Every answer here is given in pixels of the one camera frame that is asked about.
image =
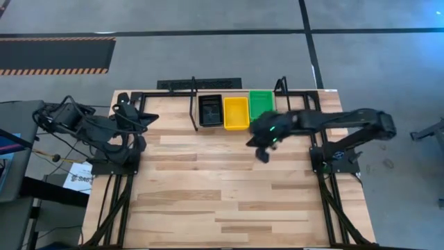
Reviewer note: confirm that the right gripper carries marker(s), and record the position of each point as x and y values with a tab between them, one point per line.
274	128

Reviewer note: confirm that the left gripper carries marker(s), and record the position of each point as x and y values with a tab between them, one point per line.
128	116

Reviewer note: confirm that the yellow slotted plastic basket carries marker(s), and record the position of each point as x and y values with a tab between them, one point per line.
236	114

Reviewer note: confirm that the green slotted plastic basket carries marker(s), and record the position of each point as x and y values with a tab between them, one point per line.
262	102

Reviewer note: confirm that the black slotted plastic basket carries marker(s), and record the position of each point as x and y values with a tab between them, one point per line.
211	112

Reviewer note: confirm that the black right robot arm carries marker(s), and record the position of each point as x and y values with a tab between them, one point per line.
347	119

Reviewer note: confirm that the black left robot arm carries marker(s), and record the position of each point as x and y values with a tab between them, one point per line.
93	128

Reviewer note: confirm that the black perforated floor strip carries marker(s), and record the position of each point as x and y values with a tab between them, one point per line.
208	83

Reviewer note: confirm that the white printed paper sheet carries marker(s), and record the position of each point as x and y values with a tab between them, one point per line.
78	182

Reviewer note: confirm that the black orange-striped floor mat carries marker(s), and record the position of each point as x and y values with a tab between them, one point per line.
52	53

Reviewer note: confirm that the dark furniture bar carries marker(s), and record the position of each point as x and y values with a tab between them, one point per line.
52	192

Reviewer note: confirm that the grey desk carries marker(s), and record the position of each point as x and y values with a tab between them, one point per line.
21	114

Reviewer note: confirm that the grey furniture surface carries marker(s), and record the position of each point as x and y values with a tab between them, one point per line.
14	222

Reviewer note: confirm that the grey tripod leg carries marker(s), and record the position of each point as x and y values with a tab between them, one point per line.
431	131

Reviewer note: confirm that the black aluminium table frame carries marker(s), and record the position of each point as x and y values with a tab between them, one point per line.
166	93

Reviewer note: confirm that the wooden shelf with black frame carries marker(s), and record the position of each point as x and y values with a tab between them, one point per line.
280	104

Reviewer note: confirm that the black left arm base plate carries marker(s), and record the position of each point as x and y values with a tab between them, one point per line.
104	168

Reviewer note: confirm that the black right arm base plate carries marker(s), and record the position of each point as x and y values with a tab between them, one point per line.
347	166

